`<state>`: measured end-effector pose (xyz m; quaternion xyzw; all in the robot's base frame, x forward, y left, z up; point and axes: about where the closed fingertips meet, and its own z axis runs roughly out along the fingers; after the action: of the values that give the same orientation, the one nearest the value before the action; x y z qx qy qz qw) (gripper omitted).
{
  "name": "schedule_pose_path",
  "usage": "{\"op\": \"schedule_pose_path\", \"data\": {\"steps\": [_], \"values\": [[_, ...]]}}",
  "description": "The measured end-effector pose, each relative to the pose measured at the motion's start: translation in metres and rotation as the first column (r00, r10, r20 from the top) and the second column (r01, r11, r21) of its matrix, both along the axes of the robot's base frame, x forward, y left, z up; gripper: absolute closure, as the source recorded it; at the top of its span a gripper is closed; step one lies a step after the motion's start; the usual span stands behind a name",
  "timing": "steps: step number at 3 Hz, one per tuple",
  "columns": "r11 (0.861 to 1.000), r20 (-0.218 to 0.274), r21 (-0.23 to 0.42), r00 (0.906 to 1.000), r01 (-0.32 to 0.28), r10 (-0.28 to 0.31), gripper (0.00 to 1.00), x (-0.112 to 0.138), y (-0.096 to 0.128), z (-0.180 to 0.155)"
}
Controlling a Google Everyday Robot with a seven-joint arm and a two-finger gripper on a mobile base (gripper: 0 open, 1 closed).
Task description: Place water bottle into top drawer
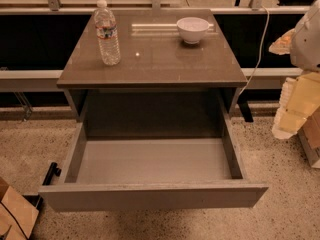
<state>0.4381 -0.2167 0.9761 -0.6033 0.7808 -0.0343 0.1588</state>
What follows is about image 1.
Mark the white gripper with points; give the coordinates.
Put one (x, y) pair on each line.
(307, 45)

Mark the clear plastic water bottle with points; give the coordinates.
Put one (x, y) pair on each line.
(107, 34)

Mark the grey cabinet with glossy top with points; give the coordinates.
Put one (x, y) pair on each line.
(162, 87)

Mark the open grey top drawer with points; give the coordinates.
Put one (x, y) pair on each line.
(153, 151)

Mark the white ceramic bowl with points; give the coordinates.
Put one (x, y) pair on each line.
(192, 29)

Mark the black bar on floor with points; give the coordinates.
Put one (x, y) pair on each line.
(53, 170)

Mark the cardboard box at left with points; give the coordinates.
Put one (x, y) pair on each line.
(18, 213)

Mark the metal railing frame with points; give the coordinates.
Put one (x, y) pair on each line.
(156, 0)

